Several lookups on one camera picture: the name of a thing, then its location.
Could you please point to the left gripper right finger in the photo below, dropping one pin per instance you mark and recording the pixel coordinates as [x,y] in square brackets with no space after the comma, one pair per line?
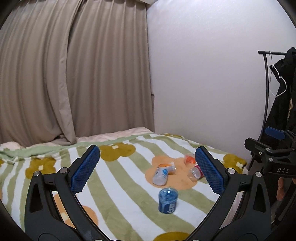
[242,211]

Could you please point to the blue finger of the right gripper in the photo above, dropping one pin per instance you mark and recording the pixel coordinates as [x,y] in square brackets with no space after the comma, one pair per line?
[275,133]

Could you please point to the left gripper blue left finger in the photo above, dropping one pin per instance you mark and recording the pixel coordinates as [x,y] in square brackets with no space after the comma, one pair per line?
[53,212]

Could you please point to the blue plastic cup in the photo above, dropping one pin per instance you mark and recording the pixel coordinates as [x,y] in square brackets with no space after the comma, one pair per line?
[168,200]

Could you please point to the clear cup with red label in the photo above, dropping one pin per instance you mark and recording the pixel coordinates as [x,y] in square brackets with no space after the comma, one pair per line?
[195,173]

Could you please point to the orange plastic cup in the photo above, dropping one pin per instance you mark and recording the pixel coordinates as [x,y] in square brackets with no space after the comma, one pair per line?
[189,159]

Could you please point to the clear cup with white label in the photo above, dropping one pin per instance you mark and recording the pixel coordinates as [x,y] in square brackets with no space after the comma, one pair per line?
[170,167]

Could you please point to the white plastic cup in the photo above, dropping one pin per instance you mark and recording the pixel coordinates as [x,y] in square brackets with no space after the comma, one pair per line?
[160,177]

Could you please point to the person's right hand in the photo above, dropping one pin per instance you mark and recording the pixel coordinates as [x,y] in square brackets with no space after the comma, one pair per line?
[281,189]

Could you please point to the black clothes rack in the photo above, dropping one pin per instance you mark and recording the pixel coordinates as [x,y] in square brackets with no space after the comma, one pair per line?
[264,54]

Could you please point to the pink bed sheet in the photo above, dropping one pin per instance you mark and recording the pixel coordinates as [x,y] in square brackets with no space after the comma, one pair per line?
[92,137]

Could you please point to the green striped flower blanket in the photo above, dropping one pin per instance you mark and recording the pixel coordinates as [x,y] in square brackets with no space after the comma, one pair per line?
[119,196]

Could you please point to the beige curtain right panel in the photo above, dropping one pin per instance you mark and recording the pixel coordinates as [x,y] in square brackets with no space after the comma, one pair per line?
[108,75]

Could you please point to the beige curtain panel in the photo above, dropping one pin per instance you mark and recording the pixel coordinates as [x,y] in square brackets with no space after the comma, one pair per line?
[108,75]
[35,106]

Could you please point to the beige curtain left panel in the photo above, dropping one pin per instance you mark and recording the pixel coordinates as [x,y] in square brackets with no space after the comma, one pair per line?
[35,106]

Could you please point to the white wire hanger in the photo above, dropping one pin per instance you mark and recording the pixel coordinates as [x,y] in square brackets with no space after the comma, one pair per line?
[282,88]

